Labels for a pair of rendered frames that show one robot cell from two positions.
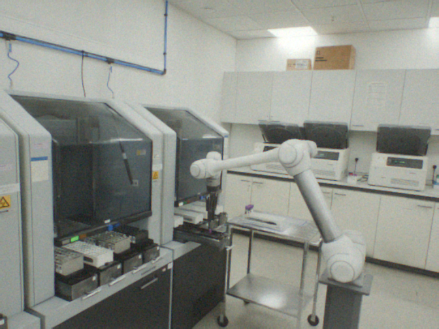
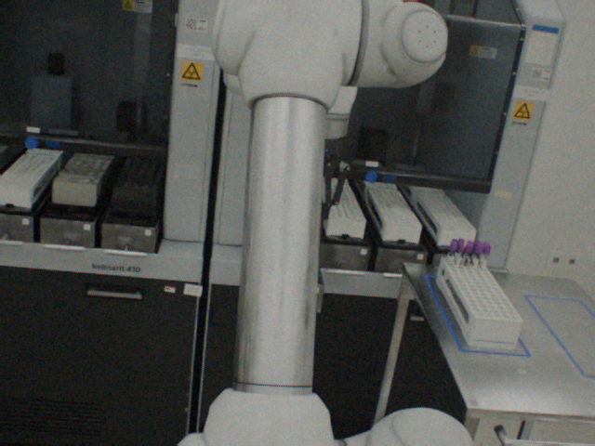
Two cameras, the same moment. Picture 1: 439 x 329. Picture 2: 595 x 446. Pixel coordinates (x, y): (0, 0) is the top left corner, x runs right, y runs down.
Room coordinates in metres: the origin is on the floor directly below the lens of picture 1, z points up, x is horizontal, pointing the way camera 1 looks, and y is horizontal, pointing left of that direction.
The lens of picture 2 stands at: (1.27, -1.19, 1.48)
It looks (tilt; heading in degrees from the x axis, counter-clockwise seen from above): 21 degrees down; 56
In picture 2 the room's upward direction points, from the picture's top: 8 degrees clockwise
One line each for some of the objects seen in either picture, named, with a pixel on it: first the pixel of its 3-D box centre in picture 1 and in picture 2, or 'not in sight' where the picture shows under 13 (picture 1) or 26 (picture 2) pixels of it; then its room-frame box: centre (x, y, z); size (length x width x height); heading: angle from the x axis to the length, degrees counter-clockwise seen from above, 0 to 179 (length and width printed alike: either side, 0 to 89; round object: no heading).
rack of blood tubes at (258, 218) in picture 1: (263, 220); (475, 299); (2.37, -0.30, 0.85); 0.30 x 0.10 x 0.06; 61
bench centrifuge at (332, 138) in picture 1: (324, 149); not in sight; (4.38, -1.25, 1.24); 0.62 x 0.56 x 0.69; 153
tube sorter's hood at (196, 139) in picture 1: (174, 151); (381, 48); (2.55, 0.37, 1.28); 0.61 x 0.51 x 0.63; 153
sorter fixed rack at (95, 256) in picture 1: (83, 253); (26, 181); (1.65, 0.67, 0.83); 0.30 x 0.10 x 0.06; 63
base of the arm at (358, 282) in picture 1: (347, 271); not in sight; (1.86, -0.73, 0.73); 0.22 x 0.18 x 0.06; 153
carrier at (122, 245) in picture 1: (121, 245); (75, 192); (1.74, 0.51, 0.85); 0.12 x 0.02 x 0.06; 154
